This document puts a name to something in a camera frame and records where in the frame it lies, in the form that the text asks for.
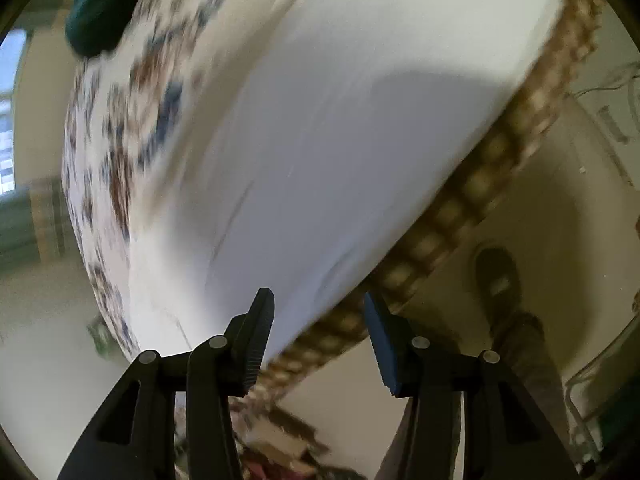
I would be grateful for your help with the pale green curtain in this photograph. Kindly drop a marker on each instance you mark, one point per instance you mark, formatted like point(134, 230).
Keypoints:
point(35, 220)

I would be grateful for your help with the brown checkered mattress edge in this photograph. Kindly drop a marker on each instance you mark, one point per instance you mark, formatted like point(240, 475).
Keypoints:
point(500, 160)

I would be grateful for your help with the clutter pile on floor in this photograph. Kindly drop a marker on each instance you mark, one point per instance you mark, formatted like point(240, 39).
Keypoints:
point(290, 440)

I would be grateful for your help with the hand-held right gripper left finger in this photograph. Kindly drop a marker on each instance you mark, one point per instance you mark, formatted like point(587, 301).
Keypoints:
point(254, 332)

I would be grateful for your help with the window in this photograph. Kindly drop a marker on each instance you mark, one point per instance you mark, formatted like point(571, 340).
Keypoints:
point(10, 110)

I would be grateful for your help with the person's dark slipper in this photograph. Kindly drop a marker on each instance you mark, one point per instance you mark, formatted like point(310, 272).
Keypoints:
point(496, 280)

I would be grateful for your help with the clear plastic container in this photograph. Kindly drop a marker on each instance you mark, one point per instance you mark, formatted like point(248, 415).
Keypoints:
point(600, 390)

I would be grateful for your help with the person's leg in grey trousers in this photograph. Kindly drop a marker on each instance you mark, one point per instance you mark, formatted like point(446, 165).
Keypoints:
point(530, 360)

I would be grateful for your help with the floral printed blanket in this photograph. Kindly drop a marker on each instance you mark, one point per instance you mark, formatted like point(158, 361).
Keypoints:
point(150, 120)

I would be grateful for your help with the dark green pants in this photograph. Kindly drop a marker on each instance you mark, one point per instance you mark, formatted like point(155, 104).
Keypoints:
point(95, 10)

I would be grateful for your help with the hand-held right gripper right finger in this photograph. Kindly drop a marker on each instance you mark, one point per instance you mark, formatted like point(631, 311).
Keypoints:
point(382, 345)

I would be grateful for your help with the white bed sheet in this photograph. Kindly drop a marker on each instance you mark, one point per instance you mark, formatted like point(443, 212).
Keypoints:
point(350, 110)

